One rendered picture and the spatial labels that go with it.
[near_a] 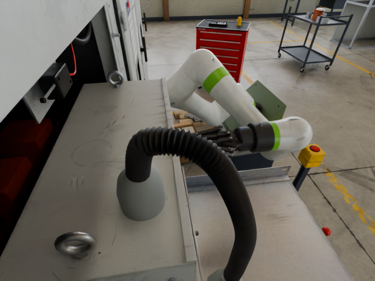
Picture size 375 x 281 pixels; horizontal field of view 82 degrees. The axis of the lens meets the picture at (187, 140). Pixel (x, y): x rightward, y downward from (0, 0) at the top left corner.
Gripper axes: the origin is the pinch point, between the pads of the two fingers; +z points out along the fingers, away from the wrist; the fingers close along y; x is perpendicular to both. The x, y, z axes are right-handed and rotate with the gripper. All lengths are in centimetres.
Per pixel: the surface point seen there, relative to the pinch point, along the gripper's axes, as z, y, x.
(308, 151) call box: -67, 23, -33
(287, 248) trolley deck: -35, -19, -38
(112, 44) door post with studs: 16.6, 14.1, 24.7
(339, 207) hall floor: -140, 36, -123
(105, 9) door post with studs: 16.5, 14.3, 32.6
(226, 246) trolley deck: -13.3, -15.1, -38.3
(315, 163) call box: -72, 20, -39
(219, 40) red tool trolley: -85, 256, -45
